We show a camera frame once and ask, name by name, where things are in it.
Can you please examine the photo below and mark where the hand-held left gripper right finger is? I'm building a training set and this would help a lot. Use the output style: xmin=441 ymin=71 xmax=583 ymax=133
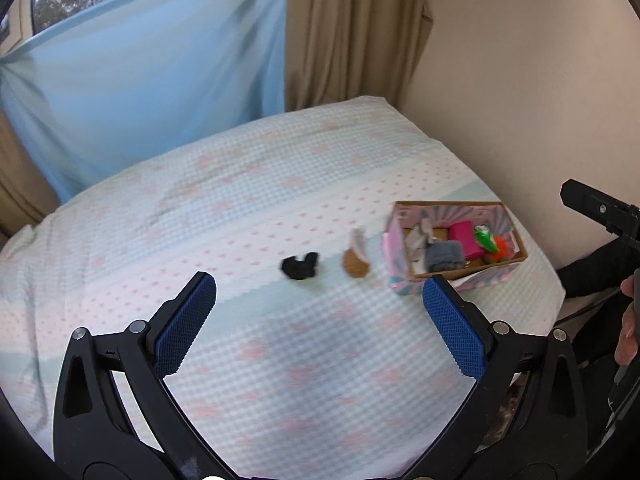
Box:
xmin=405 ymin=274 xmax=589 ymax=480

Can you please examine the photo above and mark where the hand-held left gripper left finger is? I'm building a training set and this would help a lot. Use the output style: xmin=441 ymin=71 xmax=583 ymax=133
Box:
xmin=51 ymin=271 xmax=236 ymax=480

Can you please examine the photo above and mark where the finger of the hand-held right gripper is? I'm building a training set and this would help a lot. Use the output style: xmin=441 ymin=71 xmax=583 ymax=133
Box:
xmin=559 ymin=178 xmax=640 ymax=242

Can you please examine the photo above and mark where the grey sock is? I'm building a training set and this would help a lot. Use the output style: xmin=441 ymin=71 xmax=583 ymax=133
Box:
xmin=426 ymin=240 xmax=466 ymax=272

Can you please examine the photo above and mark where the patterned cardboard box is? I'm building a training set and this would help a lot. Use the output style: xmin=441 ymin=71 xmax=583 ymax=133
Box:
xmin=382 ymin=201 xmax=529 ymax=297

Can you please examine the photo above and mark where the pink pouch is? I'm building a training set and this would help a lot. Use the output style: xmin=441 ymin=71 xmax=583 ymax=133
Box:
xmin=448 ymin=220 xmax=481 ymax=260

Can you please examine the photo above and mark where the white cloth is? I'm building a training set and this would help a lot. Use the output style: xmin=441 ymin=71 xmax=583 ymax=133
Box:
xmin=404 ymin=217 xmax=436 ymax=263

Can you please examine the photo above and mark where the orange plush toy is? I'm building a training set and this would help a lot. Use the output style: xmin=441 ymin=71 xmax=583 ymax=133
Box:
xmin=482 ymin=236 xmax=518 ymax=263

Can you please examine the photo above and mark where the green sock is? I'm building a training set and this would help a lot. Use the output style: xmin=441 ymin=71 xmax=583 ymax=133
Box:
xmin=474 ymin=224 xmax=496 ymax=253

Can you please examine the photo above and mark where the brown and white sock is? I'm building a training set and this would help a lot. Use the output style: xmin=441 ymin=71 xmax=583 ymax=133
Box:
xmin=341 ymin=228 xmax=372 ymax=279

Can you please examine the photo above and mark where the black sock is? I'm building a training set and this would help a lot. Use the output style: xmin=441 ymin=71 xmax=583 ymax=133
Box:
xmin=280 ymin=251 xmax=320 ymax=281

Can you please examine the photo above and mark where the person's right hand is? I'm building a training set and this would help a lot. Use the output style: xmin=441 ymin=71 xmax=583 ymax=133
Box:
xmin=615 ymin=276 xmax=640 ymax=367

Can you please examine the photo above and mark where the dark cloth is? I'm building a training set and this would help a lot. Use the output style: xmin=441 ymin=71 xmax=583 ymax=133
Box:
xmin=555 ymin=237 xmax=640 ymax=366

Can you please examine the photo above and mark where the bed with patterned sheet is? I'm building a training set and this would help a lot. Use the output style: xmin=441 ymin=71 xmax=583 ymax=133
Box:
xmin=0 ymin=95 xmax=568 ymax=480

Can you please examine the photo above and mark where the beige curtain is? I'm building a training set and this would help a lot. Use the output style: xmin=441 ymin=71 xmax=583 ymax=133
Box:
xmin=284 ymin=0 xmax=433 ymax=113
xmin=0 ymin=110 xmax=61 ymax=241

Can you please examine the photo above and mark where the light blue hanging cloth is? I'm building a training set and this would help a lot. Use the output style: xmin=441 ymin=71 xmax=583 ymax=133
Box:
xmin=0 ymin=0 xmax=288 ymax=203

